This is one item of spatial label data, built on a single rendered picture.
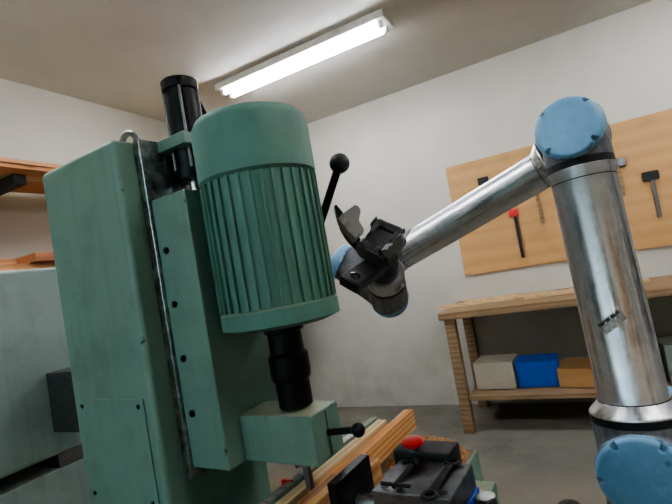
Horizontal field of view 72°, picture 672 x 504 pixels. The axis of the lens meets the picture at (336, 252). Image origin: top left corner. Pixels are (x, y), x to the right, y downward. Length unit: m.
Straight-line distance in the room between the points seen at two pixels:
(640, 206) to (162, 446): 3.49
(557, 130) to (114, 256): 0.79
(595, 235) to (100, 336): 0.86
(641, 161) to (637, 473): 3.07
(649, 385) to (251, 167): 0.74
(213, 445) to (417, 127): 3.60
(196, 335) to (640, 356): 0.73
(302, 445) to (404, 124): 3.64
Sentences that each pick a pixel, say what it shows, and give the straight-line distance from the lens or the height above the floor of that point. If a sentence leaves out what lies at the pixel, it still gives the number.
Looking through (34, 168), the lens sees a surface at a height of 2.01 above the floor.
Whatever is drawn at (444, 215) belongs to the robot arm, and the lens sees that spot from 1.16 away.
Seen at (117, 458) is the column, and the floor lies 1.02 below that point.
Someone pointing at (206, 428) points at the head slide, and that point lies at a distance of 0.76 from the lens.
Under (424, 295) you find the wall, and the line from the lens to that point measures 4.03.
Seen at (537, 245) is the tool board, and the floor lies 1.20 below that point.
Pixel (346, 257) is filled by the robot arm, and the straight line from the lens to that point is 1.14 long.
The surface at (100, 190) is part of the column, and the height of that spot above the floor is 1.45.
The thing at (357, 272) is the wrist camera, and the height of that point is 1.25.
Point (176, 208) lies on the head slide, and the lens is 0.74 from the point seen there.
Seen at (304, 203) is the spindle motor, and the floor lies 1.36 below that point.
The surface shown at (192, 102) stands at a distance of 0.84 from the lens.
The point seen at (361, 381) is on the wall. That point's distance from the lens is 4.41.
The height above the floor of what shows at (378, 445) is 0.93.
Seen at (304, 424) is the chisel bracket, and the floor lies 1.06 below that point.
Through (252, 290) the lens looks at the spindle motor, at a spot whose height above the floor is 1.25.
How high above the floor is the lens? 1.26
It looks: 3 degrees up
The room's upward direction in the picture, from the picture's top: 10 degrees counter-clockwise
